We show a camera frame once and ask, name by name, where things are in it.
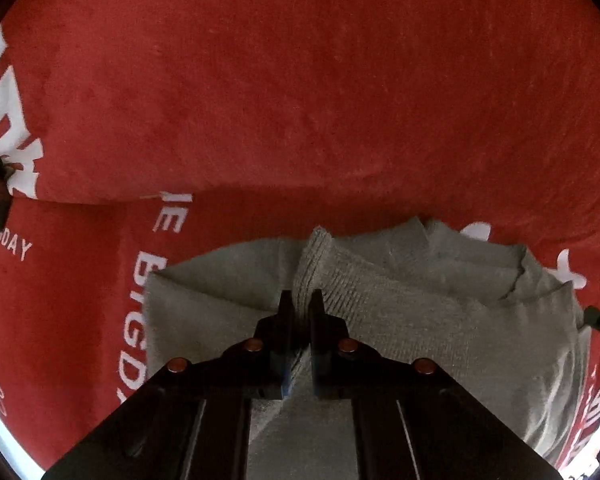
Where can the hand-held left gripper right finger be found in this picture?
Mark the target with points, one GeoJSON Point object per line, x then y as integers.
{"type": "Point", "coordinates": [320, 330]}

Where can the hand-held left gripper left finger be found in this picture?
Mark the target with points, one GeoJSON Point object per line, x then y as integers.
{"type": "Point", "coordinates": [279, 330]}

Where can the grey knit sweater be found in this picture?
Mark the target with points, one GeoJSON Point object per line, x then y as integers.
{"type": "Point", "coordinates": [430, 310]}

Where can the red printed blanket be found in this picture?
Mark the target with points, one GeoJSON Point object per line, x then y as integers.
{"type": "Point", "coordinates": [300, 100]}

